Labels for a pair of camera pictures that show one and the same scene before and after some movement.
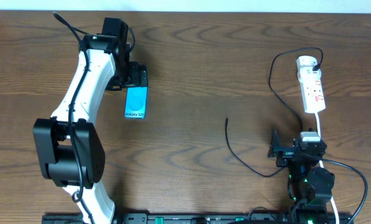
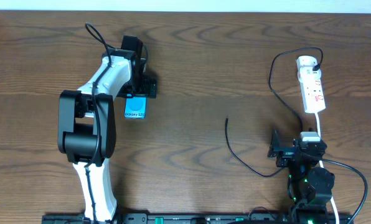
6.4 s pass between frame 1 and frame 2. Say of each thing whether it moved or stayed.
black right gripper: stayed
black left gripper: moved
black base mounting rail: stayed
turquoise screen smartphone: stayed
